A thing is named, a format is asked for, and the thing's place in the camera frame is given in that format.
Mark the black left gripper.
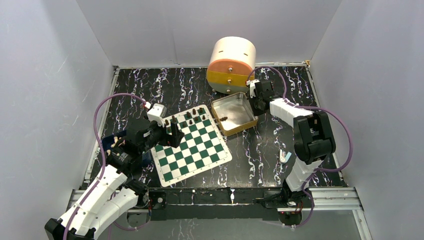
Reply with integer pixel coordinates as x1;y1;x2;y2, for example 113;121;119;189
139;114;184;154

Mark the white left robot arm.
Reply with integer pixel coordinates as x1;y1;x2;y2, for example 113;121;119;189
44;119;185;240

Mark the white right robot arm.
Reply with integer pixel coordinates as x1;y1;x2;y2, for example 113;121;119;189
246;79;336;207

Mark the green white chess board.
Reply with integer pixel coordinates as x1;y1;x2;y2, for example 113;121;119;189
151;104;233;187

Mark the blue tin tray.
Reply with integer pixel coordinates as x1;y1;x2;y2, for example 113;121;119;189
101;130;153;172

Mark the small white blue tag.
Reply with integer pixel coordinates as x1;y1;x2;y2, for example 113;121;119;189
278;149;292;164

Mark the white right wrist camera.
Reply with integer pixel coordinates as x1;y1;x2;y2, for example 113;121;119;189
246;79;260;99

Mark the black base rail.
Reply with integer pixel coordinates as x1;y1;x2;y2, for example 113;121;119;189
125;187;316;223

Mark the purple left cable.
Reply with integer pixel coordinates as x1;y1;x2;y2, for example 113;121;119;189
62;93;150;240

